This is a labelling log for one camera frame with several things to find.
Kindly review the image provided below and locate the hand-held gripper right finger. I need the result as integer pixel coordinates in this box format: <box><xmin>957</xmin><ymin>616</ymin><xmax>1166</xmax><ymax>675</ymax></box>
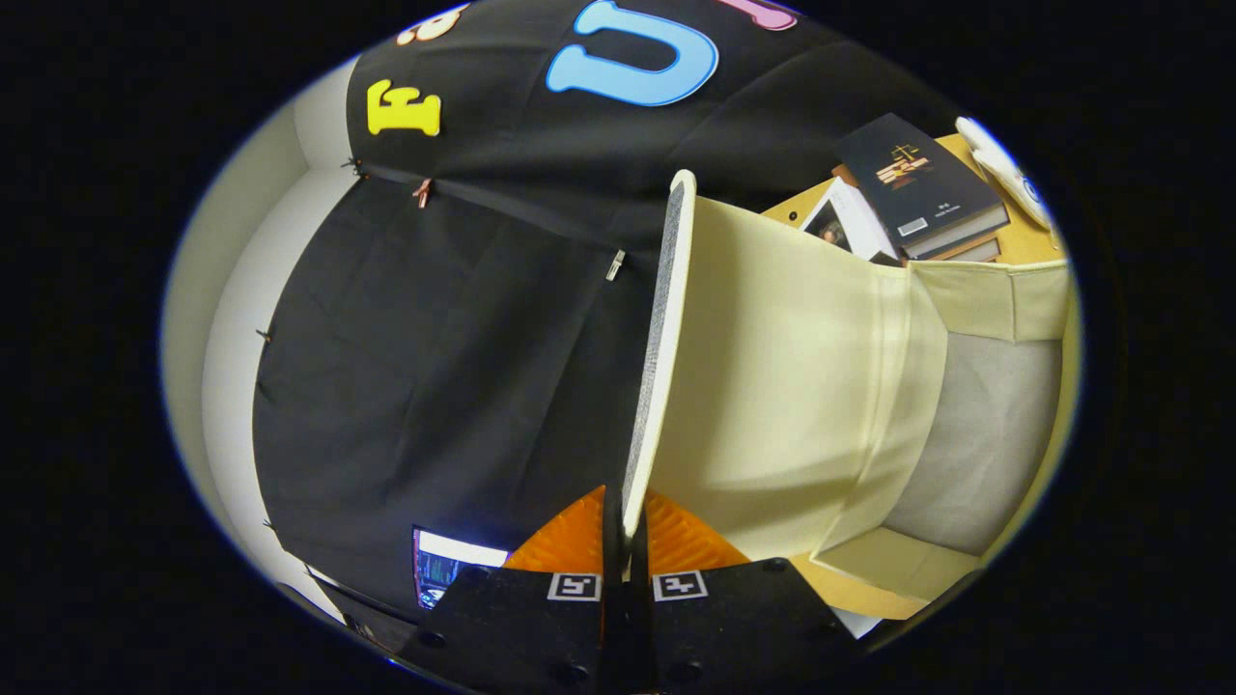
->
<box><xmin>630</xmin><ymin>490</ymin><xmax>857</xmax><ymax>695</ymax></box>

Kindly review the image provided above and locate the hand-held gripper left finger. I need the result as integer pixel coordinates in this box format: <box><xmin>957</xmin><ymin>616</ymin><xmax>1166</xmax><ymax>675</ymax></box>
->
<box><xmin>394</xmin><ymin>486</ymin><xmax>627</xmax><ymax>695</ymax></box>

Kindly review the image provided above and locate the white cover book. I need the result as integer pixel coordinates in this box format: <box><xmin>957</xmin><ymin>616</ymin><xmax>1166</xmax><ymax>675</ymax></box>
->
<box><xmin>800</xmin><ymin>177</ymin><xmax>901</xmax><ymax>264</ymax></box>

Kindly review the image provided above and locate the brown book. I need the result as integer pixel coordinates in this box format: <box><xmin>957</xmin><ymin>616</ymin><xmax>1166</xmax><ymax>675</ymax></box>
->
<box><xmin>913</xmin><ymin>232</ymin><xmax>1005</xmax><ymax>264</ymax></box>

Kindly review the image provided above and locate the lit screen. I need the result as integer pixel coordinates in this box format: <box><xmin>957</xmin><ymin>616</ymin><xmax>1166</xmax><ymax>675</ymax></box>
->
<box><xmin>412</xmin><ymin>526</ymin><xmax>511</xmax><ymax>610</ymax></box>

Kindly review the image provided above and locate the cream fabric storage box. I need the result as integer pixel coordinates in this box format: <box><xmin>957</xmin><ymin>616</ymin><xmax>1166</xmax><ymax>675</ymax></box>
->
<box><xmin>621</xmin><ymin>169</ymin><xmax>1075</xmax><ymax>621</ymax></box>

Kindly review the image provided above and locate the white plush toy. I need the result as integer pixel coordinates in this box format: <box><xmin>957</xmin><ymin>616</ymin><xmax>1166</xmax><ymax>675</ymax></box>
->
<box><xmin>956</xmin><ymin>116</ymin><xmax>1053</xmax><ymax>233</ymax></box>

